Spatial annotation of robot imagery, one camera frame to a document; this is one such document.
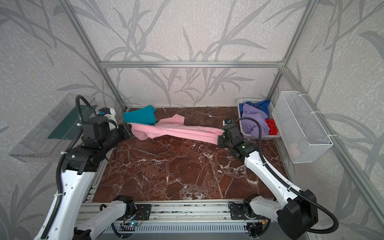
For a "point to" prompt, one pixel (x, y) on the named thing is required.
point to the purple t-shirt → (251, 126)
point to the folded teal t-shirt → (146, 115)
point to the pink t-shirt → (174, 127)
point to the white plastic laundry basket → (272, 115)
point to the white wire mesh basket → (304, 138)
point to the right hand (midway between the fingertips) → (222, 132)
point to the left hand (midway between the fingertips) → (134, 120)
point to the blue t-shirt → (263, 105)
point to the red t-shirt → (273, 129)
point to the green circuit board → (134, 224)
